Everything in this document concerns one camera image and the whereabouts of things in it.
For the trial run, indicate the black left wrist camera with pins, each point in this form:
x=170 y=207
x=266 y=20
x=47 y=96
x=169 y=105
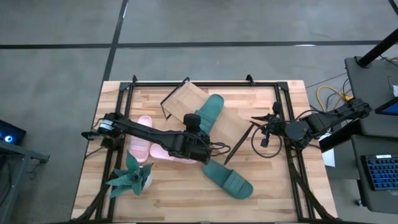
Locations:
x=192 y=120

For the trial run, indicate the black metal table frame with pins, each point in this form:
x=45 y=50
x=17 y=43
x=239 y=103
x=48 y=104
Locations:
x=264 y=84

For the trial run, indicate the grey desk with keyboard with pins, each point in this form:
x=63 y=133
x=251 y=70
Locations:
x=379 y=202

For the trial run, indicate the black flat box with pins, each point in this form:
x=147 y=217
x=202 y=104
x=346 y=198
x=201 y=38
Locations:
x=339 y=140

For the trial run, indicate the black round pole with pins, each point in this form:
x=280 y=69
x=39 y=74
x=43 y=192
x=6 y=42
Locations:
x=376 y=49

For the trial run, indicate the wooden shelf black metal frame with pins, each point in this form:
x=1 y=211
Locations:
x=183 y=102

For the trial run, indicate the pink rubber slide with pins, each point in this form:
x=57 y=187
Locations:
x=140 y=146
x=160 y=152

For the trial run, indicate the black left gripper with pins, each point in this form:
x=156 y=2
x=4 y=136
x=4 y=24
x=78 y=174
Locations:
x=199 y=147

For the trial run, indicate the tablet with blue screen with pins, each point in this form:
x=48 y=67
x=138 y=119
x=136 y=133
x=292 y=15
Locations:
x=390 y=109

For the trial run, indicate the black device blue light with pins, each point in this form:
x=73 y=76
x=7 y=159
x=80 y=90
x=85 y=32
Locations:
x=15 y=133

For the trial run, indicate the white paper sheet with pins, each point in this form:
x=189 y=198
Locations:
x=329 y=158

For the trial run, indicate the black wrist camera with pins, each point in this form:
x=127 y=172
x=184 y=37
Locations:
x=192 y=120
x=276 y=107

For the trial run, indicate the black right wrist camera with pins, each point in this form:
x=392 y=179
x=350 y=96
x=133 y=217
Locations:
x=276 y=107

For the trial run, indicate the green artificial plant white pot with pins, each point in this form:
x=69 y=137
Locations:
x=132 y=179

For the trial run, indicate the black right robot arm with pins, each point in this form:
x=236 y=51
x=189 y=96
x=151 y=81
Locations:
x=311 y=124

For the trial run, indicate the backlit black keyboard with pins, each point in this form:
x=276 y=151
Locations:
x=382 y=172

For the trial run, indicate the green rubber slide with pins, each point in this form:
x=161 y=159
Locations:
x=230 y=180
x=211 y=109

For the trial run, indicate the grey metal stand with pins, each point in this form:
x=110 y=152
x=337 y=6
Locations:
x=18 y=152

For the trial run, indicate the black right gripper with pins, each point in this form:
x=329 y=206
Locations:
x=275 y=126

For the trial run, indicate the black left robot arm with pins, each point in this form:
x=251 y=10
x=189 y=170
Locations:
x=146 y=133

